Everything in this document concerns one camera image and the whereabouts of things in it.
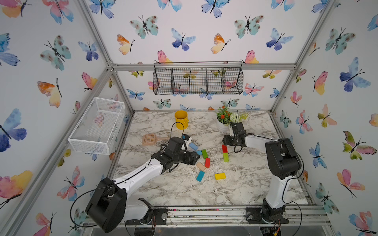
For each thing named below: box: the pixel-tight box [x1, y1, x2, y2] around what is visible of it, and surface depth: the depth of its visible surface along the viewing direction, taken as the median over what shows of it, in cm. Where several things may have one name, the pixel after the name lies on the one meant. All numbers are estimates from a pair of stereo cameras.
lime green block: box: [222, 152, 229, 163], surface depth 97 cm
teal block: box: [195, 170, 206, 182], surface depth 89 cm
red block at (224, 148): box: [221, 144, 228, 153], surface depth 101 cm
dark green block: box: [201, 149, 209, 159], surface depth 98 cm
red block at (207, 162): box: [204, 157, 212, 169], surface depth 95 cm
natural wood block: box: [195, 161, 207, 172], surface depth 93 cm
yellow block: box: [214, 173, 227, 180], surface depth 88 cm
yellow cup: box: [174, 110, 189, 130], surface depth 108 cm
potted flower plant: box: [215, 106, 250, 133], surface depth 100 cm
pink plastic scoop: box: [142, 133, 170, 146], surface depth 104 cm
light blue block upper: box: [189, 142, 199, 151], surface depth 101 cm
